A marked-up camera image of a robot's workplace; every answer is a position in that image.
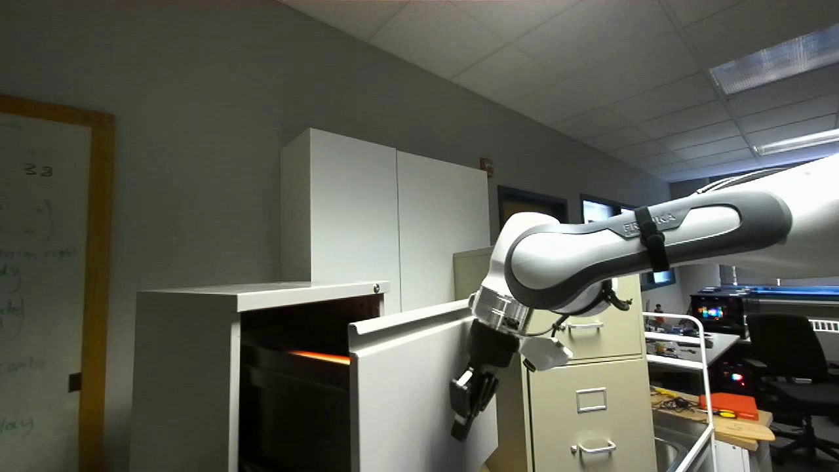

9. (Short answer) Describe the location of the white wall cabinet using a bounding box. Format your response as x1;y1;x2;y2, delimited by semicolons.
278;127;493;318

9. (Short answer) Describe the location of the beige drawer with paper note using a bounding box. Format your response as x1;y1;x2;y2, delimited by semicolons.
558;273;649;363

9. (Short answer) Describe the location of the beige metal filing cabinet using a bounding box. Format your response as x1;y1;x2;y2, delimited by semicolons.
451;246;660;472

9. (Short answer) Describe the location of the dark equipment with lit screen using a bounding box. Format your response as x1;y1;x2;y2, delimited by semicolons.
686;290;756;342

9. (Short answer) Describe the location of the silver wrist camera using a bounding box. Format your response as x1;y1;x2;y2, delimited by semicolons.
520;334;577;372

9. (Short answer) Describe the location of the grey metal filing cabinet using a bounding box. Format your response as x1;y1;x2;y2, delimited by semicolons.
128;278;387;472

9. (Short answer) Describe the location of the black strap on arm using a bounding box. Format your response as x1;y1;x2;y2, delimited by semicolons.
632;206;674;277

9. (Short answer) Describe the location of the beige drawer with label holder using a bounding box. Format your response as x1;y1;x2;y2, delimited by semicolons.
521;355;660;472

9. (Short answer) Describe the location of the orange tool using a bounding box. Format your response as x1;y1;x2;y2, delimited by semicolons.
695;392;761;422

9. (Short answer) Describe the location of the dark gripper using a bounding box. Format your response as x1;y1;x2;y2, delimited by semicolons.
445;318;523;443

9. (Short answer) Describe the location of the narrow ceiling light panel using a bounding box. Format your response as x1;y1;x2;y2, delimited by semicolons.
752;127;839;160

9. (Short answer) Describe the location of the black office chair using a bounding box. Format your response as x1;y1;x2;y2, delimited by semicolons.
748;313;839;463

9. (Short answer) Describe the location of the wooden workbench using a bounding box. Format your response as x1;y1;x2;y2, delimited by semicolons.
649;387;778;451

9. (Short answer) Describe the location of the large ceiling light panel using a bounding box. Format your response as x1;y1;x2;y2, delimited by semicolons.
706;22;839;97

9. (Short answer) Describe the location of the white metal rack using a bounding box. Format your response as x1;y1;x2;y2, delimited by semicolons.
643;311;718;472

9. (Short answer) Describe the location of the whiteboard with wooden frame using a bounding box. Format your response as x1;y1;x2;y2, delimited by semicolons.
0;92;118;472

